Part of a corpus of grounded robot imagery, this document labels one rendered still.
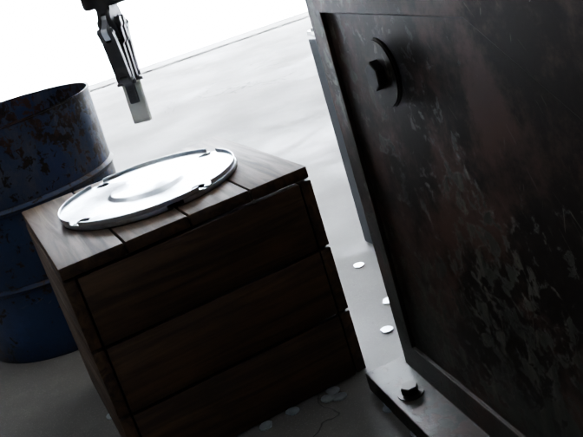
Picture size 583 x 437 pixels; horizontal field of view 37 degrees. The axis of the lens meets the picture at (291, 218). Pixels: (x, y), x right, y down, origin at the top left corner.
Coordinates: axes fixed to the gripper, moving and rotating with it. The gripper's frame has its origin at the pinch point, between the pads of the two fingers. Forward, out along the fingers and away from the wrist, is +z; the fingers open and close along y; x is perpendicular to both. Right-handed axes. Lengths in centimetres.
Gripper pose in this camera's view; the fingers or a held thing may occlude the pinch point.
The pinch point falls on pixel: (137, 101)
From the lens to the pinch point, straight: 149.5
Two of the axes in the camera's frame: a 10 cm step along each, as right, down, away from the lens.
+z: 2.5, 9.1, 3.2
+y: 0.4, -3.4, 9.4
